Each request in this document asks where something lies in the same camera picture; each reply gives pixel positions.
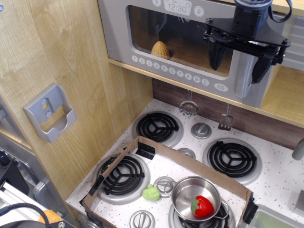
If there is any toy sink basin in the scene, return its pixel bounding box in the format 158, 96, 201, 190
242, 204, 304, 228

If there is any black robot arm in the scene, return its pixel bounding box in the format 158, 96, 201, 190
204, 0, 292, 84

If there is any grey toy faucet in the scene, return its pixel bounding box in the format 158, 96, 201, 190
292, 139, 304, 161

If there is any back silver stove knob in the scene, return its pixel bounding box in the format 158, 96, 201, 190
191, 123, 212, 139

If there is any green toy vegetable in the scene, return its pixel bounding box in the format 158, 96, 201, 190
142, 184, 160, 201

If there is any front left black burner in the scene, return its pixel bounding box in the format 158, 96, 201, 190
97, 154, 151, 205

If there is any black braided cable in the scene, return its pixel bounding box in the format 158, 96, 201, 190
0, 203, 52, 228

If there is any front silver stove knob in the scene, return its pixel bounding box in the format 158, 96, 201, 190
129, 210, 156, 228

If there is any back right black burner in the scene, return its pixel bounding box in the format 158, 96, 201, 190
202, 138, 262, 185

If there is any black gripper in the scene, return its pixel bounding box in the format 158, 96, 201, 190
204, 6, 291, 84

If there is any silver stove knob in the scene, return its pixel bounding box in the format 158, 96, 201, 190
153, 176, 176, 198
129, 210, 156, 228
191, 123, 212, 139

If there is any small middle stove knob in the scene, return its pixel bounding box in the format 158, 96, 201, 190
177, 148, 196, 159

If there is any grey wall holder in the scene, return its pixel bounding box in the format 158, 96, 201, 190
23, 83, 77, 143

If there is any red toy strawberry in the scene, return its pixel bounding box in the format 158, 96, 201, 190
190, 195, 214, 218

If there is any centre silver stove knob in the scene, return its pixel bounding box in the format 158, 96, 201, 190
153, 176, 176, 198

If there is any small steel pot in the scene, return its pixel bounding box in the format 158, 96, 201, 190
171, 176, 229, 223

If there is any cardboard tray border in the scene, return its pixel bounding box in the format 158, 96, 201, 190
80, 136, 252, 228

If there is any orange round object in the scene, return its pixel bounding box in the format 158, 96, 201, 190
43, 210, 62, 224

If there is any grey toy microwave door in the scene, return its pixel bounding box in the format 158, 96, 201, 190
98, 0, 284, 107

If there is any hanging toy spatula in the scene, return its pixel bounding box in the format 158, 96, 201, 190
218, 104, 233, 131

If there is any yellow toy corn cob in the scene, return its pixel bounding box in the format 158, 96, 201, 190
151, 41, 170, 59

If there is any grey oven door handle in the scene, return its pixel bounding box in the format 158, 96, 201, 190
32, 181, 48, 205

